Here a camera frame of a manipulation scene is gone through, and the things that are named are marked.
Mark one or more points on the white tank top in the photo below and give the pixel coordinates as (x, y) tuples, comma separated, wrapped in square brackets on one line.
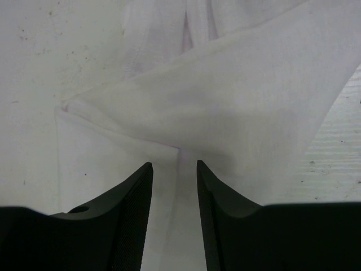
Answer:
[(242, 85)]

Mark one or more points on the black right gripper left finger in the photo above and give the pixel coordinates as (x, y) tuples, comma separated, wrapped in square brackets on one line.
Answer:
[(106, 233)]

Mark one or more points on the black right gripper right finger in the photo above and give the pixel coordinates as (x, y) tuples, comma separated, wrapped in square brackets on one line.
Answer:
[(240, 234)]

